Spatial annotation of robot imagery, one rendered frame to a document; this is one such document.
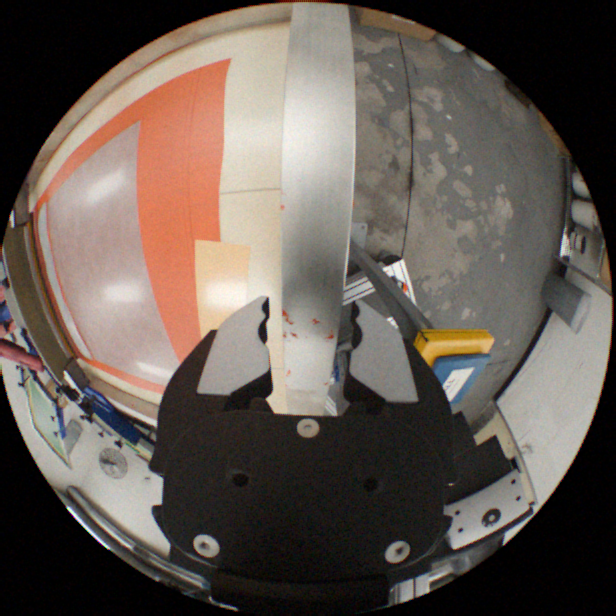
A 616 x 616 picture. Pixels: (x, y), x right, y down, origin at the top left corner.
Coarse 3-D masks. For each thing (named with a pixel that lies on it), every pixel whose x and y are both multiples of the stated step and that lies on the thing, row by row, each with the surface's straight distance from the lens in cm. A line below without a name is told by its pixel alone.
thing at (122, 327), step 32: (96, 288) 32; (128, 288) 25; (160, 288) 21; (192, 288) 19; (96, 320) 38; (128, 320) 29; (160, 320) 24; (192, 320) 21; (96, 352) 48; (128, 352) 35; (160, 352) 28; (160, 384) 35
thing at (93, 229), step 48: (144, 96) 26; (192, 96) 20; (96, 144) 30; (144, 144) 22; (192, 144) 18; (48, 192) 48; (96, 192) 28; (144, 192) 21; (192, 192) 17; (96, 240) 29; (144, 240) 21; (192, 240) 17; (48, 288) 61
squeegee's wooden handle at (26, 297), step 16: (16, 240) 58; (16, 256) 58; (16, 272) 57; (16, 288) 57; (32, 288) 58; (16, 304) 58; (32, 304) 58; (32, 320) 58; (32, 336) 58; (48, 336) 59; (48, 352) 60; (48, 368) 61
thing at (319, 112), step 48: (144, 48) 27; (288, 48) 15; (336, 48) 15; (96, 96) 34; (288, 96) 13; (336, 96) 13; (48, 144) 44; (288, 144) 11; (336, 144) 11; (288, 192) 11; (336, 192) 11; (288, 240) 11; (336, 240) 11; (288, 288) 12; (336, 288) 12; (288, 336) 14; (336, 336) 14; (96, 384) 62; (288, 384) 17
